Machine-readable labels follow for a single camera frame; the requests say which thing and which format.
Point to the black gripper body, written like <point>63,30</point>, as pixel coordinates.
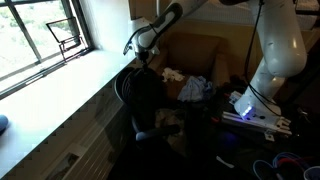
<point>143,59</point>

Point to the black garment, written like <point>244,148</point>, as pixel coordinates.
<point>146,96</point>

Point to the beige khaki pants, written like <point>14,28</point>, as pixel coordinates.
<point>168,118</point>

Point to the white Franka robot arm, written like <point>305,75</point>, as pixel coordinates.
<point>280,43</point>

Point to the black slatted office chair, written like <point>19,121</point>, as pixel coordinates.
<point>124,87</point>

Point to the brown leather armchair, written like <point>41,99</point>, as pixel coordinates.
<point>195,53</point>

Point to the light blue shirt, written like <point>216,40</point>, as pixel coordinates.
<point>195,88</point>

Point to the maroon and blue cap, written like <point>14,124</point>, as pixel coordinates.
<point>2,123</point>

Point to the white paper cup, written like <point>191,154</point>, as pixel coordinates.
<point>312,173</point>

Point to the white wall radiator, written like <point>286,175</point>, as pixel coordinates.
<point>93,146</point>

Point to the dark window frame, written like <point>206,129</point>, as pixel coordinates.
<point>28,36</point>

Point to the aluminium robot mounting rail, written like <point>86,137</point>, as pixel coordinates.
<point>253,122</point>

